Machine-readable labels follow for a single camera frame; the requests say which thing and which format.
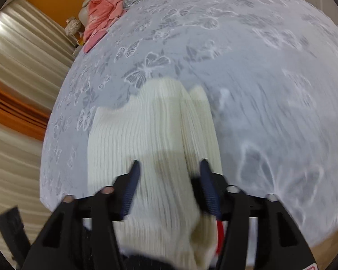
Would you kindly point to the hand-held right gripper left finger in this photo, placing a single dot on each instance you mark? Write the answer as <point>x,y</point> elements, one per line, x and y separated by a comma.
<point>131,191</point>

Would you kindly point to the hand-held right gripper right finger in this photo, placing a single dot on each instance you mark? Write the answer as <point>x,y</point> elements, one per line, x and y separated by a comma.
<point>209,194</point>

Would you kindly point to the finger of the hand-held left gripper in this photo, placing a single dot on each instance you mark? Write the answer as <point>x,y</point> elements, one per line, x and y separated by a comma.
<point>12,227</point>

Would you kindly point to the white red navy knit sweater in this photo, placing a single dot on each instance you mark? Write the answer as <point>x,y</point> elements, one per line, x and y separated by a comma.
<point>157,132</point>

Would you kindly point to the orange curtain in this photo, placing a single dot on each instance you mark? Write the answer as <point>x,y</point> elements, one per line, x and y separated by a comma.
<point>14,104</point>

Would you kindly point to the grey butterfly duvet cover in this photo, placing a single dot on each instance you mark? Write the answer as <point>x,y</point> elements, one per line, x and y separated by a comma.
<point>242,47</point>

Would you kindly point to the small pink pillow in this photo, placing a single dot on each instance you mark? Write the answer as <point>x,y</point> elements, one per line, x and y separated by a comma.
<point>89,46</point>

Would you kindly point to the white feather lamp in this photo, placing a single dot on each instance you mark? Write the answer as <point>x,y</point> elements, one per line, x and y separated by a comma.
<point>73,26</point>

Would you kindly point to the beige pleated curtain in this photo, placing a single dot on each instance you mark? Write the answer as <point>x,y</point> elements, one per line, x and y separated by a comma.
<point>22,50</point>

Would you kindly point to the pink blanket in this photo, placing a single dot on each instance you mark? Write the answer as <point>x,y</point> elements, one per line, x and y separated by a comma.
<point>104,11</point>

